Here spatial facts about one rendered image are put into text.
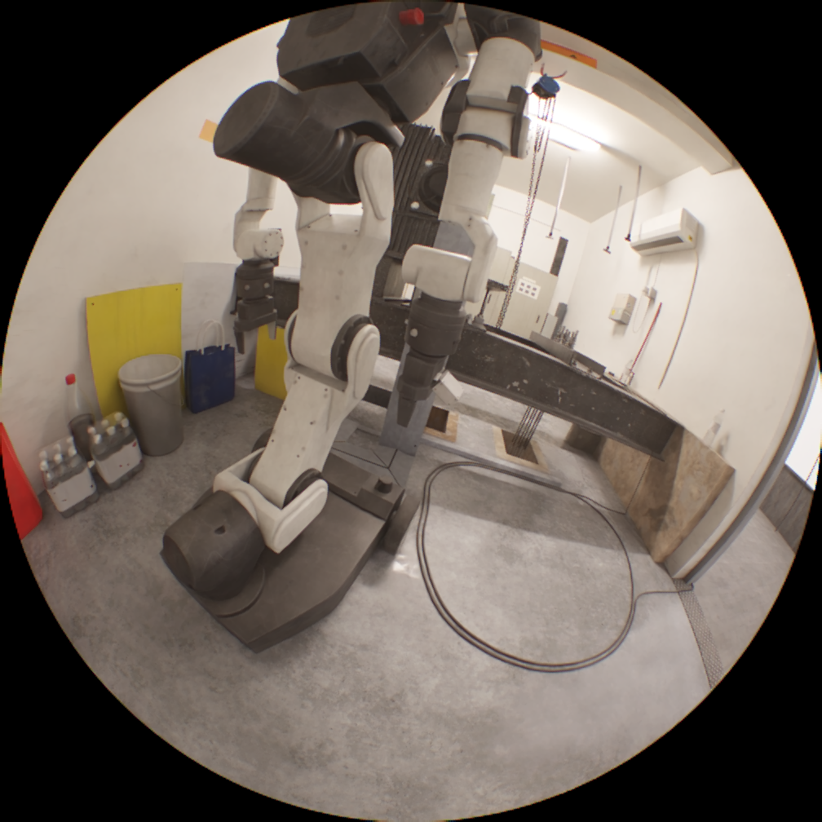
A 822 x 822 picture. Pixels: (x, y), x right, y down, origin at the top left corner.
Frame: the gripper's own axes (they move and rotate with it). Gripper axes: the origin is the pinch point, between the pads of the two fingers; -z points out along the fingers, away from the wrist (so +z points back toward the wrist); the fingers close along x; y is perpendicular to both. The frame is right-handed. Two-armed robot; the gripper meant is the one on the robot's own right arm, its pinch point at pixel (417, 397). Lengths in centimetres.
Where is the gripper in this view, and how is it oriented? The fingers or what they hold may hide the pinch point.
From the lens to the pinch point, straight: 51.5
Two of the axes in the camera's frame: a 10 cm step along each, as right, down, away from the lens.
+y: -9.0, -3.8, 2.1
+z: 1.9, -7.9, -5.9
